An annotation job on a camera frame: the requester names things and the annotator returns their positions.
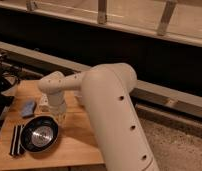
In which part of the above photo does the white plastic bottle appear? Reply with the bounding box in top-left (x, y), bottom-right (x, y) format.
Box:
top-left (39, 94), bottom-right (49, 112)

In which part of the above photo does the blue sponge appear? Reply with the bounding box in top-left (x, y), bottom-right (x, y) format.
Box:
top-left (20, 100), bottom-right (36, 118)

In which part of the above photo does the black ceramic bowl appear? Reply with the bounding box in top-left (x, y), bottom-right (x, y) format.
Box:
top-left (20, 116), bottom-right (59, 153)

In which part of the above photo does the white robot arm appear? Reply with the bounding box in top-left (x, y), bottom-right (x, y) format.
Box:
top-left (38, 63), bottom-right (160, 171)

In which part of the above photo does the white paper cup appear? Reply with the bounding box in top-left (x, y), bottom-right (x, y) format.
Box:
top-left (74, 91), bottom-right (84, 106)

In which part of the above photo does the black white striped box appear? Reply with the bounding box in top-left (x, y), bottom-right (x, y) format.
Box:
top-left (9, 125), bottom-right (25, 157)

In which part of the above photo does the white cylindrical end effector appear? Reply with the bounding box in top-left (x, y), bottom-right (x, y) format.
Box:
top-left (47, 93), bottom-right (66, 124)

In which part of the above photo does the black equipment at left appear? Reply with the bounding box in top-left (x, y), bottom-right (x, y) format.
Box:
top-left (0, 53), bottom-right (19, 129)

